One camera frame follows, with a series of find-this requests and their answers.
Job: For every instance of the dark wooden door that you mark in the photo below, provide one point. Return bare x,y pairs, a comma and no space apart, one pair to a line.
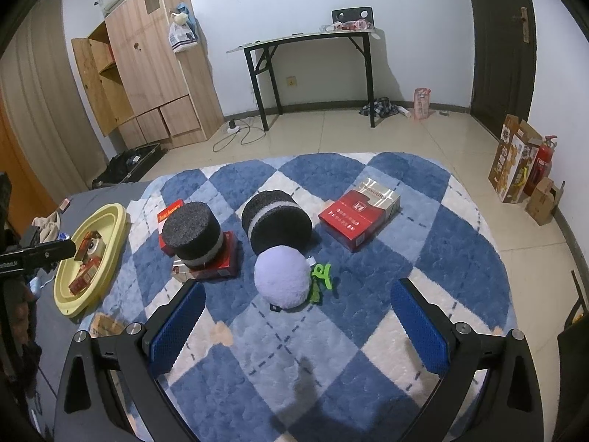
497,46

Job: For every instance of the white bottle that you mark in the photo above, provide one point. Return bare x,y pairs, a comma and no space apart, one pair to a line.
405,111

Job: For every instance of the black foam cylinder grey stripe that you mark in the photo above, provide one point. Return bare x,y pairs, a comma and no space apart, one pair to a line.
191,232
276,225

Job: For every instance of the white plastic bag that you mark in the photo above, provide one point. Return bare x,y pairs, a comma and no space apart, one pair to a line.
182,37

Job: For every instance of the white power strip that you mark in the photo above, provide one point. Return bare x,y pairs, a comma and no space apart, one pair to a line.
233,128

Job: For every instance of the plaid cloth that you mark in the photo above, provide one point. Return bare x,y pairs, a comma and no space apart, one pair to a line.
379,108

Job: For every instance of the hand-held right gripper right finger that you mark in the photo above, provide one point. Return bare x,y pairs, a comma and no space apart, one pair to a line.
418,327

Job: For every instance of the black panel with holes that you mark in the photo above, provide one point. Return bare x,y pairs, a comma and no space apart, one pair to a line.
352,14

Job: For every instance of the small brown cardboard box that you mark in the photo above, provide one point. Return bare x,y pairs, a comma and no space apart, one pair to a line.
543,202

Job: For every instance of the small brown-red box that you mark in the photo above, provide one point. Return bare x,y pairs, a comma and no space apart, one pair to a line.
83,246

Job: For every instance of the pink plastic bag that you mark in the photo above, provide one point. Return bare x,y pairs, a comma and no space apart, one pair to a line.
422,103

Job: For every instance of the dark object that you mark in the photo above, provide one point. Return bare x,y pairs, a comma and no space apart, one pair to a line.
575,368

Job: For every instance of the printed cardboard box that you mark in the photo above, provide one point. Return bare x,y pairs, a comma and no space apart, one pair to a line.
513,161

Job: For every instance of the red fire extinguisher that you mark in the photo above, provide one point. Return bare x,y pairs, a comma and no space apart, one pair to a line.
543,163

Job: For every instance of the blue checkered plush blanket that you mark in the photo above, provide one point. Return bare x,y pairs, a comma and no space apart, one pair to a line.
285,354

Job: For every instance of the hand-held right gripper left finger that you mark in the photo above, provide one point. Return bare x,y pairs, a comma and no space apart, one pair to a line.
177,327

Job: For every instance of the red and gold carton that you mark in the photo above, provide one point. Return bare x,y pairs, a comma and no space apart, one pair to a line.
352,214

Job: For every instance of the black folding table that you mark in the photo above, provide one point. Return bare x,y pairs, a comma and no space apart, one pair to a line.
299,37

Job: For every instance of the green hair clip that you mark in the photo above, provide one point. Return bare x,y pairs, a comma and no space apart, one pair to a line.
322,276

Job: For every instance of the purple plush puff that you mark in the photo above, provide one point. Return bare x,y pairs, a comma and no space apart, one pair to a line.
280,278

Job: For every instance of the red box yellow lettering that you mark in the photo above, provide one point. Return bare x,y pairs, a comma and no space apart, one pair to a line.
169,209

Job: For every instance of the blue cloth item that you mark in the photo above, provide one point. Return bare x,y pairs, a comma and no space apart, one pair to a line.
185,11

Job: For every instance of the orange wooden door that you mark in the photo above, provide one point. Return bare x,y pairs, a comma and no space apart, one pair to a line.
23,175

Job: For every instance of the beige curtain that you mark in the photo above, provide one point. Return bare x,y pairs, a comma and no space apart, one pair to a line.
50,96

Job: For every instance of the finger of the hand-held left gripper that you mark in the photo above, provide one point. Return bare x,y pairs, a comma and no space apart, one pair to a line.
41,252

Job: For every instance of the small copper box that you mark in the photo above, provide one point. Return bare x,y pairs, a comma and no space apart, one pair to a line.
62,206

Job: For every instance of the red-white small item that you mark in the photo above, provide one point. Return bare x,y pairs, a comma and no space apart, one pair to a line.
358,25

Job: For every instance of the black open case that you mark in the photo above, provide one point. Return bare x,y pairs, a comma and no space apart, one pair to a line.
129,163

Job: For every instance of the yellow plastic basin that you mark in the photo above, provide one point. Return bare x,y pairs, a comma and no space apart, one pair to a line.
112,235

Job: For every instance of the red cigarette carton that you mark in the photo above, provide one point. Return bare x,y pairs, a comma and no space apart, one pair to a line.
83,278
225,262

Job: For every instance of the white tape roll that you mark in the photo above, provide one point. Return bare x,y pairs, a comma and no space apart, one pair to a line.
332,26

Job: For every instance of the wooden wardrobe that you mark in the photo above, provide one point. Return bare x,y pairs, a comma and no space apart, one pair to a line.
156,69

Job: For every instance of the beige clothes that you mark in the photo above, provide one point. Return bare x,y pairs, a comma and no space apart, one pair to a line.
48,228

